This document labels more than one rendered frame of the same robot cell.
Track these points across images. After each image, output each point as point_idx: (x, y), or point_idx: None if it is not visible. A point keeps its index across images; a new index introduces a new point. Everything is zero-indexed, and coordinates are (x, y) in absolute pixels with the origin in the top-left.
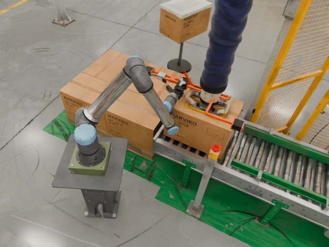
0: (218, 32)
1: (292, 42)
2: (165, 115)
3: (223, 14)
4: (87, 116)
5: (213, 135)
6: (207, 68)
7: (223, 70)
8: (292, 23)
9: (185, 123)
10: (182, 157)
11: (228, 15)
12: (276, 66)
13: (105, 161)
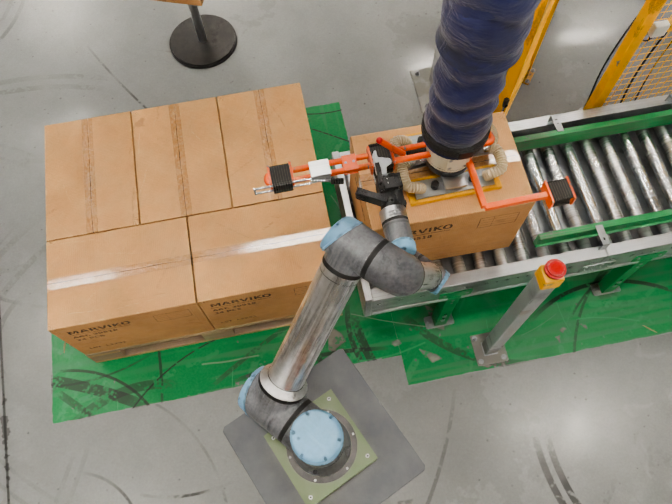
0: (484, 54)
1: None
2: (434, 279)
3: (496, 19)
4: (288, 399)
5: (494, 224)
6: (455, 121)
7: (494, 108)
8: None
9: (424, 235)
10: (440, 292)
11: (513, 17)
12: (544, 2)
13: (364, 439)
